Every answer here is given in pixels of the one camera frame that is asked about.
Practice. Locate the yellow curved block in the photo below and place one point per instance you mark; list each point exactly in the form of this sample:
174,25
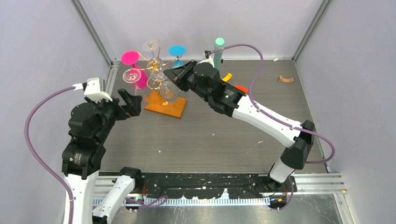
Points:
227,78

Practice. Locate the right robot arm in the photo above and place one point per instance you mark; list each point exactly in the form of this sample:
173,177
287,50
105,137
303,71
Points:
295,136

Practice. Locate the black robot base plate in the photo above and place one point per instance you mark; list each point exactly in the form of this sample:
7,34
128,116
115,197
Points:
209,185

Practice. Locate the orange rectangular block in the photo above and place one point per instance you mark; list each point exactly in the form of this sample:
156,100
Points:
244,89

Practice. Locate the mint green microphone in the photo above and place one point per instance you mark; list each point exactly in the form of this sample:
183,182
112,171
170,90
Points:
217,55

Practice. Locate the clear stemmed wine glass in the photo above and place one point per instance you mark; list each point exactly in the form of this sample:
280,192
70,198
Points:
168,91

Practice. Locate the clear tall flute glass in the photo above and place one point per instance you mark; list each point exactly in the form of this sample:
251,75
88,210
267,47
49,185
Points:
134,77

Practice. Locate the brown curved wooden block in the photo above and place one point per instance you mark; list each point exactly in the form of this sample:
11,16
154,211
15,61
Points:
286,80

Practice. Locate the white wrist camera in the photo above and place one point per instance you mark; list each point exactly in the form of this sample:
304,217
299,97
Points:
95,90
208,58

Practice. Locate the pink wine glass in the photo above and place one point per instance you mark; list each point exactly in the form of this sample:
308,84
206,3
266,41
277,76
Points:
131,58

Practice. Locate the clear rear wine glass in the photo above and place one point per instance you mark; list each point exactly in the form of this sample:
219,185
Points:
153,48

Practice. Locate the blue wine glass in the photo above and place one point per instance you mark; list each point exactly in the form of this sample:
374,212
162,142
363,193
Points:
177,51

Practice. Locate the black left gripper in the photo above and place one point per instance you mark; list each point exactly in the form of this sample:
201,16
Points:
133,107

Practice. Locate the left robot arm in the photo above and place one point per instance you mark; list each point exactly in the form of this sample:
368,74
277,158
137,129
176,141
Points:
81,165

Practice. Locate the gold wire glass rack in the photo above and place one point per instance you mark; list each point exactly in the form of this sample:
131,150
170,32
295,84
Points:
150,68

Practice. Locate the orange wooden rack base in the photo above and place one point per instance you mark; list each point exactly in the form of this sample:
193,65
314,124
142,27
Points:
156,103

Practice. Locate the clear patterned tumbler glass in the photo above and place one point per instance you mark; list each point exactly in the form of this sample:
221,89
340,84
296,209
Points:
158,76

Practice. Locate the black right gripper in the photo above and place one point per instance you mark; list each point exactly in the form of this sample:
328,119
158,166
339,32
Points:
178,75

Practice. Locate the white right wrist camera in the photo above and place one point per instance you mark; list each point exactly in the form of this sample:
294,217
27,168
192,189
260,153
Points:
208,58

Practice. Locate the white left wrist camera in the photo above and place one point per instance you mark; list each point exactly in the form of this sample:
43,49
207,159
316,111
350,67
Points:
95,90

